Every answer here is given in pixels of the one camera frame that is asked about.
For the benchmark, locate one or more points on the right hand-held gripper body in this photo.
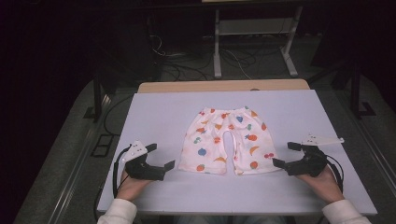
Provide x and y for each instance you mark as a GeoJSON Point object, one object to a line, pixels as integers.
{"type": "Point", "coordinates": [306, 165]}

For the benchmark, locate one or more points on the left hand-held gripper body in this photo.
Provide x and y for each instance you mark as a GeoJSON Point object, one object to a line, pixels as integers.
{"type": "Point", "coordinates": [144, 170]}

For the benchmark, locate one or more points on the white fruit print pants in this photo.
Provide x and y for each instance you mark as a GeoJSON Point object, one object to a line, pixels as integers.
{"type": "Point", "coordinates": [205, 140]}

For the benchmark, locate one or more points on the person's left hand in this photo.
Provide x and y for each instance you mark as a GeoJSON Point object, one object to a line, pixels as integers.
{"type": "Point", "coordinates": [130, 186]}

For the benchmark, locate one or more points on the person's right hand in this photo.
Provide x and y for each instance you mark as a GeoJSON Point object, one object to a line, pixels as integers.
{"type": "Point", "coordinates": [325, 185]}

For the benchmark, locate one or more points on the white table board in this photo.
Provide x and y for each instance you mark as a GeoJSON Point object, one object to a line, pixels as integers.
{"type": "Point", "coordinates": [165, 118]}

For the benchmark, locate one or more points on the black metal stand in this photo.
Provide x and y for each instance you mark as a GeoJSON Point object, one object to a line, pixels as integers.
{"type": "Point", "coordinates": [97, 99]}
{"type": "Point", "coordinates": [355, 93]}

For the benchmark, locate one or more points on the wooden table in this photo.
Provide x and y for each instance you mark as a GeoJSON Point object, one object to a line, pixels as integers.
{"type": "Point", "coordinates": [218, 85]}

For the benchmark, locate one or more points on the black floor frame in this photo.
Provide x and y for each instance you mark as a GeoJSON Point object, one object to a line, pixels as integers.
{"type": "Point", "coordinates": [104, 145]}

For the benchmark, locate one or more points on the metal floor rail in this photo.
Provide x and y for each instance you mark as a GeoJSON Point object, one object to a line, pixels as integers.
{"type": "Point", "coordinates": [79, 174]}
{"type": "Point", "coordinates": [373, 149]}

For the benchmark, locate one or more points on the white metal table frame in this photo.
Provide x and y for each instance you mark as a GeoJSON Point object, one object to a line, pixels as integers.
{"type": "Point", "coordinates": [217, 46]}

